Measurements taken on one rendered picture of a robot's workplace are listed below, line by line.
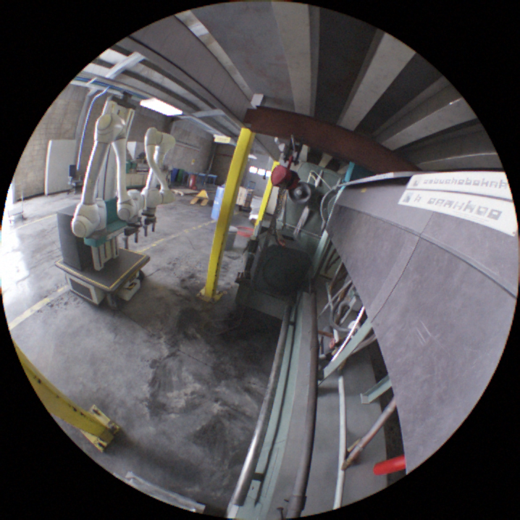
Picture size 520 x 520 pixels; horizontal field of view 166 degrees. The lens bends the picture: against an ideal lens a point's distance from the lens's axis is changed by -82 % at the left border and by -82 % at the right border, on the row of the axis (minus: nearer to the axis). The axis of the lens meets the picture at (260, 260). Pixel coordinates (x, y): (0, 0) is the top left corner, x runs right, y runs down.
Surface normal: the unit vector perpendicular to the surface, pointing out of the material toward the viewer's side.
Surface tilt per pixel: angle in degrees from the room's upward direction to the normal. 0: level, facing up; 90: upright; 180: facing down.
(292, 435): 0
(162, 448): 0
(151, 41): 90
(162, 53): 90
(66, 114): 90
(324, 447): 0
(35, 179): 90
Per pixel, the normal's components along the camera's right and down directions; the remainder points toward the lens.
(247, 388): 0.28, -0.87
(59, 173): 0.93, 0.34
